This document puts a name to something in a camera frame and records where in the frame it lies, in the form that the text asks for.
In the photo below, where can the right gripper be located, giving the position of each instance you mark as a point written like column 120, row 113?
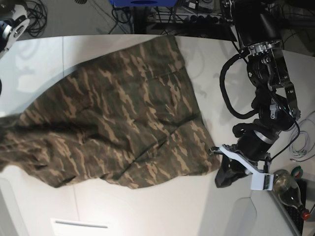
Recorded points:
column 13, row 22

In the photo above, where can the camouflage t-shirt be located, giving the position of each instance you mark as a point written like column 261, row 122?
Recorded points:
column 129, row 117

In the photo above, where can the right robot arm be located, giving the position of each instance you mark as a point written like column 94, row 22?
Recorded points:
column 13, row 22

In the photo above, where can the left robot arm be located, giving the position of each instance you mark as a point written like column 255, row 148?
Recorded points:
column 275, row 100

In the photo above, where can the clear plastic bottle red cap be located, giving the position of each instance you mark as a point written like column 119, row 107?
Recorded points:
column 288, row 192

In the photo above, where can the white label plate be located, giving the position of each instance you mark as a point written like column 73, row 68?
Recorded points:
column 80, row 228

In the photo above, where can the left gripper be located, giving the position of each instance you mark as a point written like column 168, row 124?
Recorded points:
column 248, row 157

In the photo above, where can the green tape roll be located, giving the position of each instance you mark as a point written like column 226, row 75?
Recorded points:
column 297, row 172

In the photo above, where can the blue box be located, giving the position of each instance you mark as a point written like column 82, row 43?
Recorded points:
column 143, row 3

